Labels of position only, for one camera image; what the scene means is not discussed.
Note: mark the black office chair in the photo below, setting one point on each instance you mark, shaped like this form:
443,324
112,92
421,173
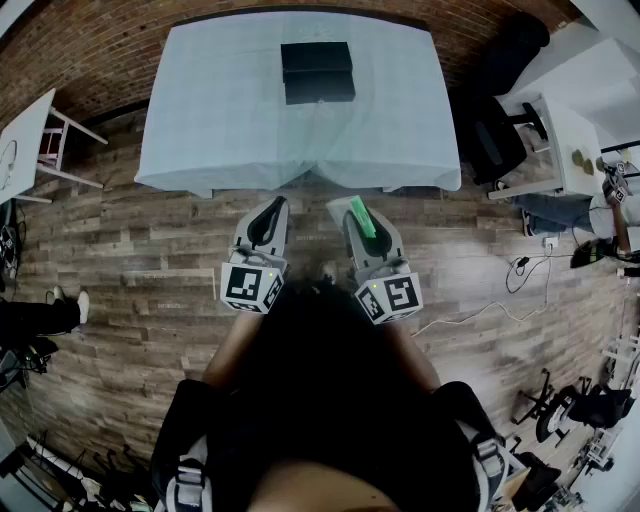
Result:
492,140

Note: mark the black wheeled device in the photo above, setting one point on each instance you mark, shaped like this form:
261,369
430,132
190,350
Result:
600,407

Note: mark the white wall socket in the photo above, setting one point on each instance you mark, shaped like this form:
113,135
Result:
551,242

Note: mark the black green device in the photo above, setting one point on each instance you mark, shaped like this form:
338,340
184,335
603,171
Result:
592,255

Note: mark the person's right forearm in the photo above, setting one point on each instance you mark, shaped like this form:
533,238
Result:
417,360

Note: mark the person's black shirt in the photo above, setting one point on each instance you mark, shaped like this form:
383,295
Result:
185,415

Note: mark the person's left forearm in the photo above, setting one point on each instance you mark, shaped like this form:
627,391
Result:
225,350

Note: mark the person's face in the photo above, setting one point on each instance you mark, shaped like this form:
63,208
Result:
320,492

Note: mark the green rectangular block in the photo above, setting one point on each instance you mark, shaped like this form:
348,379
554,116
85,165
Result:
362,217

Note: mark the black box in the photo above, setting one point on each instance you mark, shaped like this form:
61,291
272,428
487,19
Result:
315,60

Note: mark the olive round object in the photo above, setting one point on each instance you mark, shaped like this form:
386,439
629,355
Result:
578,156
587,166
599,164

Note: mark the white desk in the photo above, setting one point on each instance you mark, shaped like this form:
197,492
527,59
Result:
575,130

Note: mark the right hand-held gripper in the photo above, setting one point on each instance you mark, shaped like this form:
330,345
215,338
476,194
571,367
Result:
400,295

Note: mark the black equipment rack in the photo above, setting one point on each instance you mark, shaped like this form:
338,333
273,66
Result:
110,465

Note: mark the white side table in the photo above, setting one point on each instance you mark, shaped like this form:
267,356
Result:
25,145

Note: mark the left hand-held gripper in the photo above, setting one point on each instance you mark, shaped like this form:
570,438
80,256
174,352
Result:
245,287

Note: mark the light blue tablecloth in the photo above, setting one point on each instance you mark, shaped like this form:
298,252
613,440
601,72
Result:
210,100

